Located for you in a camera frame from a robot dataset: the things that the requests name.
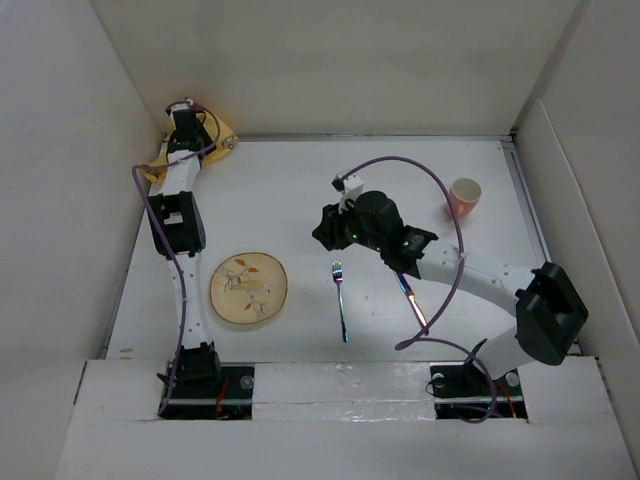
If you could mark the iridescent metal fork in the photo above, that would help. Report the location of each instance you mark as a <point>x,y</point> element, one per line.
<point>337,275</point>

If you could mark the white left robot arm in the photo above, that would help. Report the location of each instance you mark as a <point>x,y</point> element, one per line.
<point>177,228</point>

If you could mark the beige bird pattern plate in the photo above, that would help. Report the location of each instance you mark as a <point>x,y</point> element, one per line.
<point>248,288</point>

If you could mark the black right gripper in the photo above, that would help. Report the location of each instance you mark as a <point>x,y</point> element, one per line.
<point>329,230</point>

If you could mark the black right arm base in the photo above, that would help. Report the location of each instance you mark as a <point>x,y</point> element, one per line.
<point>461,391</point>

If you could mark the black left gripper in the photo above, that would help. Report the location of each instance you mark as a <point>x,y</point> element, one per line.
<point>207,147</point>

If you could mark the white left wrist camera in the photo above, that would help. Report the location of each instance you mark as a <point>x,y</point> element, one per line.
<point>186,103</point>

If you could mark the pink cup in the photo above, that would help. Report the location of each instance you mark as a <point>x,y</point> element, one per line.
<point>465,194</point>

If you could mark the yellow vehicle print cloth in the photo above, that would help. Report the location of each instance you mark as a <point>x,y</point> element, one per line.
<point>223,141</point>

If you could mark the iridescent metal knife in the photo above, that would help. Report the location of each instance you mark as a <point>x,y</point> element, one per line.
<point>411,298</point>

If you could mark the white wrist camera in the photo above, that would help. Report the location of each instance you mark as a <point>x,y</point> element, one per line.
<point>350,186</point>
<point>186,103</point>

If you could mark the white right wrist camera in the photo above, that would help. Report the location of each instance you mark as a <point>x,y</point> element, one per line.
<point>350,186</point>

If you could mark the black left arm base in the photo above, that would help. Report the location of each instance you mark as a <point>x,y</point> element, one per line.
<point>198,386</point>

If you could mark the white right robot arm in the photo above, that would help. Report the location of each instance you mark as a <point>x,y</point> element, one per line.
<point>547,309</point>

